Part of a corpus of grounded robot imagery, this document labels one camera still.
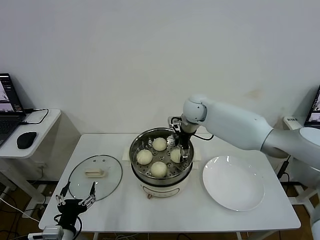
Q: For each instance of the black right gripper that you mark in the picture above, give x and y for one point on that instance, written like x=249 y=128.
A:
x=184 y=141

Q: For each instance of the black computer mouse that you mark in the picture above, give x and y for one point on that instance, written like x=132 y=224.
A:
x=26 y=140

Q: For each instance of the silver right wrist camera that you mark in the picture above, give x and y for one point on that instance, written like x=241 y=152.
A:
x=175 y=123

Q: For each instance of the white steamed baozi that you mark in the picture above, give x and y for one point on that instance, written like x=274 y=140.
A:
x=158 y=169
x=175 y=155
x=159 y=144
x=144 y=157

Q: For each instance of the round glass pot lid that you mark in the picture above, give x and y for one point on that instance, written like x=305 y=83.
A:
x=105 y=186

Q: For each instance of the open black laptop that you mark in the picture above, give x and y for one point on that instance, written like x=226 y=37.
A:
x=314 y=110
x=7 y=125

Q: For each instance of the round white plate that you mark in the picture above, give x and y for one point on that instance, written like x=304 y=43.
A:
x=230 y=185

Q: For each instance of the cream electric cooker base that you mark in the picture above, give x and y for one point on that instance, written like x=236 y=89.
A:
x=162 y=190

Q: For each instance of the white wall socket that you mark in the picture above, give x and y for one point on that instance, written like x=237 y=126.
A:
x=41 y=166

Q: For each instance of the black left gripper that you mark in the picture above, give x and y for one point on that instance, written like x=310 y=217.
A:
x=71 y=209

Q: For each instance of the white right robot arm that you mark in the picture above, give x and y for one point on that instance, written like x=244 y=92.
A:
x=237 y=125

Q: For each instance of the small printed desk label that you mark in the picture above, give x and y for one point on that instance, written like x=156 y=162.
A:
x=291 y=119

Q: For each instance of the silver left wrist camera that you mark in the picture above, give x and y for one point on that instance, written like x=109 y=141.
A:
x=52 y=231

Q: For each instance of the white side desk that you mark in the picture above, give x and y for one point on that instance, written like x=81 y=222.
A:
x=291 y=125
x=40 y=140

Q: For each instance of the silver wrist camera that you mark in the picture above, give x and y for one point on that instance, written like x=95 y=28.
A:
x=175 y=123
x=52 y=231

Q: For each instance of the perforated steel steamer basket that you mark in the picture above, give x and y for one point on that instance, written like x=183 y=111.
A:
x=140 y=172

